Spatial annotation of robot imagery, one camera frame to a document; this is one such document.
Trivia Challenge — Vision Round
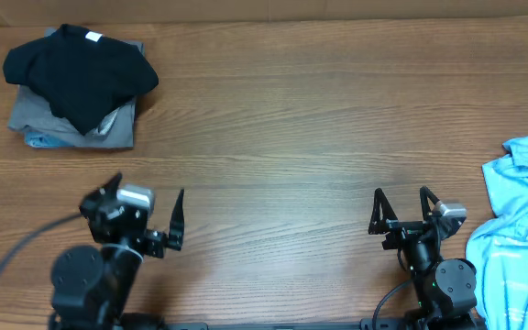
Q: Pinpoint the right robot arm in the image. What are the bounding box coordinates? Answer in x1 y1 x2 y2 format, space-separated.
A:
368 186 486 329

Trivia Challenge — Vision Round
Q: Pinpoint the black t-shirt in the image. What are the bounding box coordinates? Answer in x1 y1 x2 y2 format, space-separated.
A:
3 24 159 135

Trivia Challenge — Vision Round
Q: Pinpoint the folded grey garment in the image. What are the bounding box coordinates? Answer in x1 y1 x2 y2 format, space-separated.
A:
8 41 144 149

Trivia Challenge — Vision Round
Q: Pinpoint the light blue printed t-shirt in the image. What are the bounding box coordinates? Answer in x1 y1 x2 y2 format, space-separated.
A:
466 137 528 329

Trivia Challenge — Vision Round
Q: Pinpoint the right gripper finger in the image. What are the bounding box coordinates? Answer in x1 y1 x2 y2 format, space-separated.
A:
419 186 441 221
368 188 398 235

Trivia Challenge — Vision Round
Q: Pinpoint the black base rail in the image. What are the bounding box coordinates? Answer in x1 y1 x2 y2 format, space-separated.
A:
116 313 412 330

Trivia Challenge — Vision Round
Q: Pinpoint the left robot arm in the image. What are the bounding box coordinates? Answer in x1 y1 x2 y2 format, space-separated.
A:
49 173 184 330

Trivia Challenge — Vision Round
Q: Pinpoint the folded light blue garment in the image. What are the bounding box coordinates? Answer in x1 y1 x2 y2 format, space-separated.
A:
24 131 72 149

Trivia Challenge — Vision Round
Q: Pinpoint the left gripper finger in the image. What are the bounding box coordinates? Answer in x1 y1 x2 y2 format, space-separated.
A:
99 172 123 197
167 189 185 251

